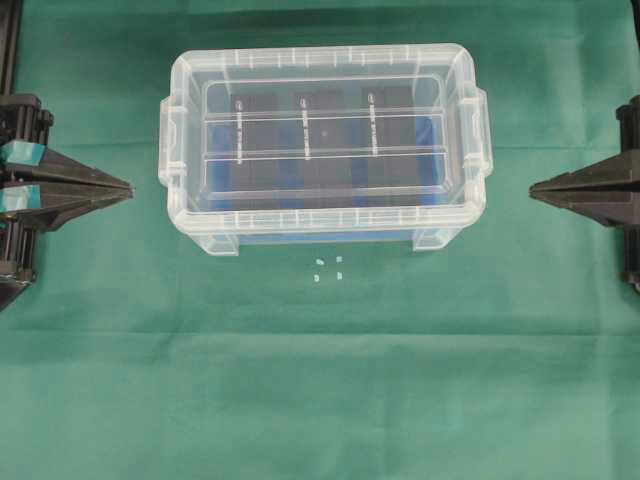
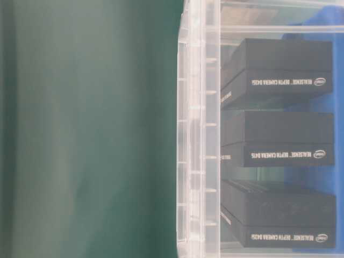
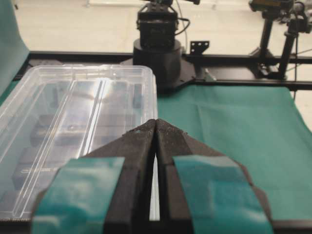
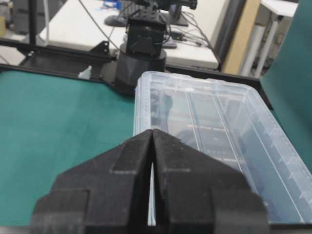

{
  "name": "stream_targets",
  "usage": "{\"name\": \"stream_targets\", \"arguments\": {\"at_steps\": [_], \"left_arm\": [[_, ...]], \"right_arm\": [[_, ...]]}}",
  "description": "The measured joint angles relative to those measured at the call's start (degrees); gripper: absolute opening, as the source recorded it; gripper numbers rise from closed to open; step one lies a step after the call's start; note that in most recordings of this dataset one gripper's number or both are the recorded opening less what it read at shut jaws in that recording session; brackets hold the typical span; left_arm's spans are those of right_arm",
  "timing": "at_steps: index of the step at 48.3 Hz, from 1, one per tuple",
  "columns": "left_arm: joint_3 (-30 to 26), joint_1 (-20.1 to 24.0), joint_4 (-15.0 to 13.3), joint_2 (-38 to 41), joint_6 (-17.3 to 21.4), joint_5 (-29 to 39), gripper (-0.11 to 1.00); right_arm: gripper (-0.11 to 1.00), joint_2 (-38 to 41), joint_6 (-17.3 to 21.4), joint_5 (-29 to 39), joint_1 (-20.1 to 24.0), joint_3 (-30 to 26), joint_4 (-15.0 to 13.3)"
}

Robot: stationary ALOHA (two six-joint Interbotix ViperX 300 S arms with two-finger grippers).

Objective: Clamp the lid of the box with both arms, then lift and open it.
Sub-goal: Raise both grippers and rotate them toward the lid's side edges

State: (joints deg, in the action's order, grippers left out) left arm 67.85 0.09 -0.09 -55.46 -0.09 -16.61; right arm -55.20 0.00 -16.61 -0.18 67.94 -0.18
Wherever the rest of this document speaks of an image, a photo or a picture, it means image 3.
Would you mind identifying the left gripper black left finger green tape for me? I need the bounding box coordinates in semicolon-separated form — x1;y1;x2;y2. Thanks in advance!
31;119;156;234

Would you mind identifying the left gripper black right finger green tape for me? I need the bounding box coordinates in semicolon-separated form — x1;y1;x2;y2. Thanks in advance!
156;119;273;234

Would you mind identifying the green table cloth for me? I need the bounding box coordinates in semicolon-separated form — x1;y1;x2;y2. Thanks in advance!
0;0;312;220

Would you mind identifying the black metal corner bracket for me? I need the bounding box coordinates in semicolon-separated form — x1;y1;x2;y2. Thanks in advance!
190;40;210;55

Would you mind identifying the black frame rail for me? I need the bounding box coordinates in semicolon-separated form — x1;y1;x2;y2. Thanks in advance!
14;51;312;92

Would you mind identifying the clear plastic box lid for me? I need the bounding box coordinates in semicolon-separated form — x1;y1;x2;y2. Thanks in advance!
0;64;157;222

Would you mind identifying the black camera stand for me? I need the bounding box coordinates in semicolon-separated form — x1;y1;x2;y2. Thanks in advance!
248;0;312;80

